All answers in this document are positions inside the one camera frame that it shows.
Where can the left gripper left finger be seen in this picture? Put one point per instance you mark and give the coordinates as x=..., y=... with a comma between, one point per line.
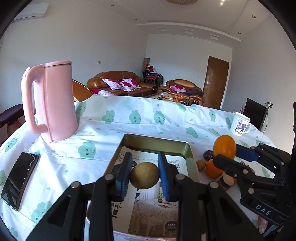
x=65, y=220

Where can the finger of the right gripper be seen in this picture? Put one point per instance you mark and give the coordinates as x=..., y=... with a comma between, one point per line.
x=242, y=172
x=268, y=156

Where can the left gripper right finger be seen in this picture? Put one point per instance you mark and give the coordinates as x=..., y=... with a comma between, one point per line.
x=203, y=209

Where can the small orange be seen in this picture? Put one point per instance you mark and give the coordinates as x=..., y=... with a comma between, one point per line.
x=212, y=171

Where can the large orange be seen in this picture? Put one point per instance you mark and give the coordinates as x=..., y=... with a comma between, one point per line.
x=225, y=146

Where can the dark brown chestnut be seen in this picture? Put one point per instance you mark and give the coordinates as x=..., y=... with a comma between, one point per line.
x=208, y=155

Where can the small yellow kumquat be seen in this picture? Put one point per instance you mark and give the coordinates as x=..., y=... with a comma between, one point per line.
x=201, y=164

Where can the round yellow-brown fruit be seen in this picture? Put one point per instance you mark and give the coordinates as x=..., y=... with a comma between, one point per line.
x=144, y=175

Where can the person's right hand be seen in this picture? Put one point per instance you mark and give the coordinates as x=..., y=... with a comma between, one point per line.
x=263, y=227

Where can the white cartoon mug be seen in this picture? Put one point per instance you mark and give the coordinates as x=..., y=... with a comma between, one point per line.
x=240, y=124

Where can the black television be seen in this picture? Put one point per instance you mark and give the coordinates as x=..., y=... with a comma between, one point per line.
x=256, y=112

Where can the pink metal tin tray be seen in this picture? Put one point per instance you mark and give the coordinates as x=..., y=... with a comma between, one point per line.
x=146, y=149

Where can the black smartphone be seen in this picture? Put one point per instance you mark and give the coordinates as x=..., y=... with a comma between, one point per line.
x=18, y=178

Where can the brown wooden door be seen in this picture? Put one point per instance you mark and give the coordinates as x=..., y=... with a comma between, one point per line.
x=215, y=82

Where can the cloud-print white tablecloth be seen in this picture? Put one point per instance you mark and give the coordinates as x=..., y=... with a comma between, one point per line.
x=84, y=157

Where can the brown leather armchair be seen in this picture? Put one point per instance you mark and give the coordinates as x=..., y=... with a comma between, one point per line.
x=185, y=87

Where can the pink electric kettle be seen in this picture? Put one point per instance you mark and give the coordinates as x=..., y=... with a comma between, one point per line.
x=48, y=101

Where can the cluttered coffee table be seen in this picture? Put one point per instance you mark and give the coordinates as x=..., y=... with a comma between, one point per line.
x=173, y=97

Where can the dark wooden chair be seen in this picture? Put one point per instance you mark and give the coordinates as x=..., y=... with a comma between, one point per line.
x=10, y=119

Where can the near brown leather chair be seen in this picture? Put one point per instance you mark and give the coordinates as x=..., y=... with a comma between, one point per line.
x=80, y=91

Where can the brown leather sofa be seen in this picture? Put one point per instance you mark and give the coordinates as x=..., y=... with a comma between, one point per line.
x=122, y=83

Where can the stacked dark chairs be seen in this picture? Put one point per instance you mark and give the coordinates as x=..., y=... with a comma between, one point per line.
x=150, y=75

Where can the round ceiling lamp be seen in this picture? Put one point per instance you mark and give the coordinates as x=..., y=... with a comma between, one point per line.
x=182, y=2

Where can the white air conditioner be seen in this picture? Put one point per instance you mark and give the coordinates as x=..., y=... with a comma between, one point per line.
x=32, y=11

